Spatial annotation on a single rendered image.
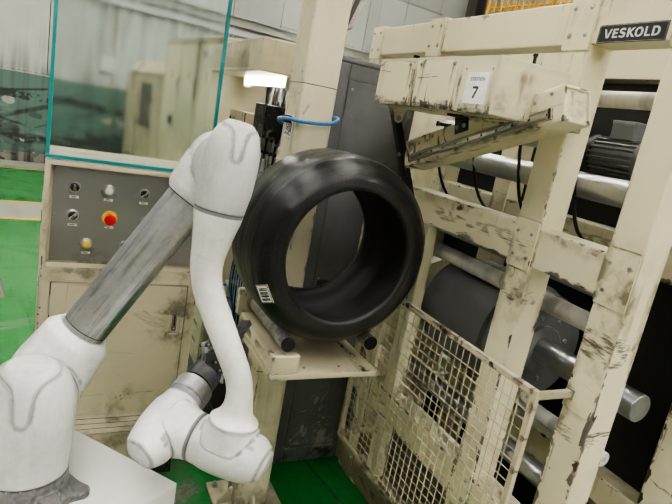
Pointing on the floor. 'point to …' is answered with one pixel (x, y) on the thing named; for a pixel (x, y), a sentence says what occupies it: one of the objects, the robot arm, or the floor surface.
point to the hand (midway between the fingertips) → (240, 330)
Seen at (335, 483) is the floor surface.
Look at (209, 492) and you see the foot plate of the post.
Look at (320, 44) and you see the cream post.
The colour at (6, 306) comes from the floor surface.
